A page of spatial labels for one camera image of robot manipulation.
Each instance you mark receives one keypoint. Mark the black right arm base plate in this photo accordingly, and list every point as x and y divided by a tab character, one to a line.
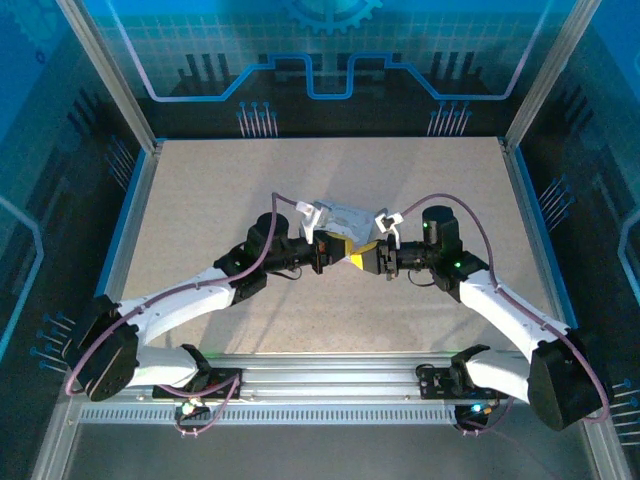
435	382

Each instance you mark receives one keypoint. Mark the aluminium frame post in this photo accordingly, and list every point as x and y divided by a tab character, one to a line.
107	75
550	75

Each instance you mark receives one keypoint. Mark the small lit electronics board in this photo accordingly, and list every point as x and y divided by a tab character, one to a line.
192	409
475	410

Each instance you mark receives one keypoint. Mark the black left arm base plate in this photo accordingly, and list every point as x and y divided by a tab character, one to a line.
225	382

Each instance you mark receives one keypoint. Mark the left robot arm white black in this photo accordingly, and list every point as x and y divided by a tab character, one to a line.
175	305

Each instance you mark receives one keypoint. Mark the silver tin box cartoon print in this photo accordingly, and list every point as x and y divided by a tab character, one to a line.
350	220

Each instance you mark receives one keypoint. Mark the aluminium mounting rail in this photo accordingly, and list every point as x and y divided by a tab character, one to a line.
325	375

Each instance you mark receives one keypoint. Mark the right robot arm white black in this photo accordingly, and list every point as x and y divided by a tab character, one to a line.
500	307

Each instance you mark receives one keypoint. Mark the aluminium side frame rail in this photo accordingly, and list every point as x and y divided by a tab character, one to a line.
535	225
135	210

